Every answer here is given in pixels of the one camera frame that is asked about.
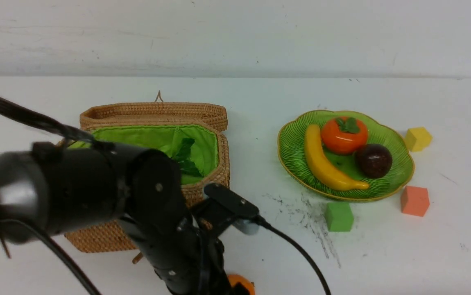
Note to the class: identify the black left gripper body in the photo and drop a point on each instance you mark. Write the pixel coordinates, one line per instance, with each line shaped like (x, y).
(187, 258)

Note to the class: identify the orange mango toy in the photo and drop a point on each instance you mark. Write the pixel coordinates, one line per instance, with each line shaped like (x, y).
(240, 285)

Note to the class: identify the orange carrot toy green leaves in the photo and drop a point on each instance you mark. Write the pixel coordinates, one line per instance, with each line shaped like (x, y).
(184, 159)

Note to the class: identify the yellow banana toy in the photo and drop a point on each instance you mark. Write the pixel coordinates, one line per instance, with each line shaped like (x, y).
(322, 168)

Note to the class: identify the orange persimmon toy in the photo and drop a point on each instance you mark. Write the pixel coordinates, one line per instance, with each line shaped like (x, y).
(343, 135)

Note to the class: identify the dark purple mangosteen toy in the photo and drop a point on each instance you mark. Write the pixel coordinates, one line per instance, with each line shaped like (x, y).
(374, 160)

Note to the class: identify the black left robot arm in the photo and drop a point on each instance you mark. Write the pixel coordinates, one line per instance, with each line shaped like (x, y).
(50, 191)

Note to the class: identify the woven rattan basket green lining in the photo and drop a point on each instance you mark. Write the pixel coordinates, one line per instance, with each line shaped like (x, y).
(209, 153)

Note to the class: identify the woven rattan basket lid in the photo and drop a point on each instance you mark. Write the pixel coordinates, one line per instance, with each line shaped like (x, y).
(147, 113)

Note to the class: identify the green foam cube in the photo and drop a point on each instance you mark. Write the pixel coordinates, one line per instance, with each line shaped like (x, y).
(339, 217)

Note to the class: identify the green leaf-shaped plate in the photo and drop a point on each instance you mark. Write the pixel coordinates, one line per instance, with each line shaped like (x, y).
(291, 155)

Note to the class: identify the orange foam cube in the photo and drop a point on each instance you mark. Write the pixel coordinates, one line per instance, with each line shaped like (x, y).
(415, 201)

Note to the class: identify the yellow foam cube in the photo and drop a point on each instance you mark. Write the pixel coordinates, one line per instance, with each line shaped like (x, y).
(417, 139)

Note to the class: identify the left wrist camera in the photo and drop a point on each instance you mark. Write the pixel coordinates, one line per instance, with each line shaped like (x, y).
(222, 208)

